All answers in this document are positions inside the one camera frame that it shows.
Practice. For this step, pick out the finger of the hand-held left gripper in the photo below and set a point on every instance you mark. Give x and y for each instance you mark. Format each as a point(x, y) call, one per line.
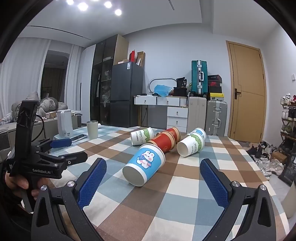
point(61, 143)
point(74, 158)

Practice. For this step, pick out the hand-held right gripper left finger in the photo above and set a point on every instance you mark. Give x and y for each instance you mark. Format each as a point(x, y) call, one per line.
point(92, 183)

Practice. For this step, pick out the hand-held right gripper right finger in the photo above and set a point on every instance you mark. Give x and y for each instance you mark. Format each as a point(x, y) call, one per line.
point(215, 183)

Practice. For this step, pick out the blue rabbit paper cup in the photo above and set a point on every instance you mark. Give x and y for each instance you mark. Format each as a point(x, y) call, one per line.
point(145, 160)

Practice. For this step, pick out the white cup with green print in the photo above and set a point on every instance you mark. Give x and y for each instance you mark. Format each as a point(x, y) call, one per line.
point(192, 144)
point(142, 136)

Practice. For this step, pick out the blue and white paper cup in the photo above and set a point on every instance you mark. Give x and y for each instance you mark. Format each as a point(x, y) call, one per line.
point(200, 132)

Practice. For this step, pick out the red paper cup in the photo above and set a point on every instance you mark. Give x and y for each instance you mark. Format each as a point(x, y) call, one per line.
point(161, 143)
point(175, 132)

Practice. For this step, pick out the person's left hand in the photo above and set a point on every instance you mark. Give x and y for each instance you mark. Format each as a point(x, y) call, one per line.
point(19, 183)

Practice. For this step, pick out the smartphone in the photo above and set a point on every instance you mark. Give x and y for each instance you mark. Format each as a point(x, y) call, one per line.
point(79, 138)

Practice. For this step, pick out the white electric kettle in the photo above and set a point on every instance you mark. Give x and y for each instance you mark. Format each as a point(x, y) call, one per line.
point(64, 124)

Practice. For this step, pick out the checked tablecloth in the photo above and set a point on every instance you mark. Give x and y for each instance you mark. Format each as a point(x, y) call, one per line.
point(185, 197)

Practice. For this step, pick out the pale green tumbler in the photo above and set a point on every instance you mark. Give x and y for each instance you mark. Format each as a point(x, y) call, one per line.
point(92, 130)

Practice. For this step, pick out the sofa with clothes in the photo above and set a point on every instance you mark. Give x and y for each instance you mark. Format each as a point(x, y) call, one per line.
point(46, 105)

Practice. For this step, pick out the pile of shoes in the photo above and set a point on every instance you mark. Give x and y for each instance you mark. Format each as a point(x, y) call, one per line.
point(266, 162)

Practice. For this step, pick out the silver suitcase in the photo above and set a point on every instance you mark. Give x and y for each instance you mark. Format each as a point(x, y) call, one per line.
point(216, 118)

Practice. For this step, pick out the beige suitcase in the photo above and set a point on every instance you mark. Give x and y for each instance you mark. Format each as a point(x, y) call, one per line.
point(196, 114)

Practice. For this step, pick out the white curtain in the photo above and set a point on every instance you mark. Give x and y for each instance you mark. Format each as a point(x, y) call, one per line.
point(23, 74)

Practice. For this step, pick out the black printed sack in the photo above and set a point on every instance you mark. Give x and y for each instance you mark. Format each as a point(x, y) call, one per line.
point(289, 170)

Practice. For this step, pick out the beige container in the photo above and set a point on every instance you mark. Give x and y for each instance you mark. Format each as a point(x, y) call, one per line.
point(288, 201)

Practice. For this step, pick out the tall glass-door cabinet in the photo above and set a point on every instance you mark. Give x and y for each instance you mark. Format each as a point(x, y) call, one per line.
point(103, 76)

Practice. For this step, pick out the white desk with drawers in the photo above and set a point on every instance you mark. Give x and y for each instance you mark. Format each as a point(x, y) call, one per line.
point(175, 112)

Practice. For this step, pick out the dark grey fridge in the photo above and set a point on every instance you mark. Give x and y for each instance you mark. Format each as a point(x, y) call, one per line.
point(126, 92)

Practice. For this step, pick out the shoe rack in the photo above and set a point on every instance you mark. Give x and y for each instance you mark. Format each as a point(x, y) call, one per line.
point(288, 129)

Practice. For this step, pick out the wooden door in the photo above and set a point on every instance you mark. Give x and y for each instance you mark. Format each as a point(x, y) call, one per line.
point(246, 92)

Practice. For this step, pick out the stack of shoe boxes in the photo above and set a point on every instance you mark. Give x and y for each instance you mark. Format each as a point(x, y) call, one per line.
point(215, 85)

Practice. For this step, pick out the black bag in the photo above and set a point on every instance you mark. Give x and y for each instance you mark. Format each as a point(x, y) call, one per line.
point(181, 84)

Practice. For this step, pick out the teal suitcase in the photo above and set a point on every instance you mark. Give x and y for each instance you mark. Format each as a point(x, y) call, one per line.
point(198, 78)

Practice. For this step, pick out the blue plastic bag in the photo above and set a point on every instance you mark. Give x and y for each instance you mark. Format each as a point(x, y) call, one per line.
point(163, 90)

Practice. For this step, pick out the red box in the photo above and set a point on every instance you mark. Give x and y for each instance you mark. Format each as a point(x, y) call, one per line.
point(132, 56)

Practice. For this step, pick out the open cardboard box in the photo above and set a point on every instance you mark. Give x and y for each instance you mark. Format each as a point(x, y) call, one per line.
point(141, 59)

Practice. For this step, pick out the round ceiling light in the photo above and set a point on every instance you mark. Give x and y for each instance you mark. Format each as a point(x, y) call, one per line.
point(69, 1)
point(82, 6)
point(118, 12)
point(107, 4)

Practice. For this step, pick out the metal loop frame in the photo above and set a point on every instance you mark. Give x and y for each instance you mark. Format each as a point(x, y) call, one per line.
point(151, 82)

